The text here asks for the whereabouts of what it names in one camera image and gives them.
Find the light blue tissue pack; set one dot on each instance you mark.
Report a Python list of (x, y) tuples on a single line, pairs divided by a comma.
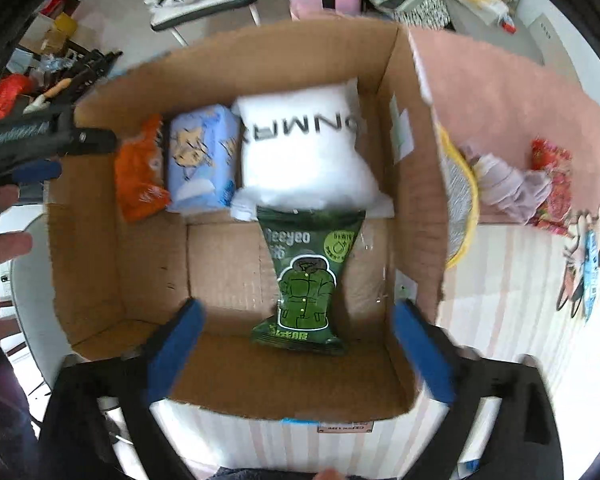
[(202, 160)]

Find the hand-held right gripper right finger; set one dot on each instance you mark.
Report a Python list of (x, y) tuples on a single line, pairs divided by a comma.
[(425, 355)]

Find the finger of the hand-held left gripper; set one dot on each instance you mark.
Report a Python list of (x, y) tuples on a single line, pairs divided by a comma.
[(92, 141), (37, 171)]

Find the person's left hand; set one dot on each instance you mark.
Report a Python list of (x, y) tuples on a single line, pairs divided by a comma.
[(2, 260)]

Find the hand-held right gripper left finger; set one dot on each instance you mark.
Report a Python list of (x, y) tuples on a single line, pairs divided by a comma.
[(182, 340)]

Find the cardboard box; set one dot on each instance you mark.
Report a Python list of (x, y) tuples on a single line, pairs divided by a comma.
[(260, 210)]

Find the round yellow-rimmed cushion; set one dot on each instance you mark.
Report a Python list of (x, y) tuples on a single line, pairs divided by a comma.
[(460, 200)]

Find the green tissue pack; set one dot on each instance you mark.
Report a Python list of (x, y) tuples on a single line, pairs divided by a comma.
[(307, 280)]

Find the yellow box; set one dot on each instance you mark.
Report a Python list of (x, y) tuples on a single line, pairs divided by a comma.
[(66, 25)]

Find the lilac soft cloth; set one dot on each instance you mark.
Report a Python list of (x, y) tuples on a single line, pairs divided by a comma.
[(505, 185)]

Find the red patterned packet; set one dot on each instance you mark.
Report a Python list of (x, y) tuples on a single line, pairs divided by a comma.
[(552, 185)]

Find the red plastic bag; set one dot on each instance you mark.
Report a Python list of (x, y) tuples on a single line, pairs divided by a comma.
[(5, 97)]

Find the orange tissue pack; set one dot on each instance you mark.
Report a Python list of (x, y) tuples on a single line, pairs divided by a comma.
[(140, 175)]

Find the white soft package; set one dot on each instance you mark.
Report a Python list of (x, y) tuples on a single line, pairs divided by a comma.
[(307, 150)]

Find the white chair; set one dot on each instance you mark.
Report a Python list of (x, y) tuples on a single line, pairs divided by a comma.
[(205, 10)]

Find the blue small packet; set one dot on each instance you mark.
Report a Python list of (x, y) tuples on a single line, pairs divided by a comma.
[(589, 270)]

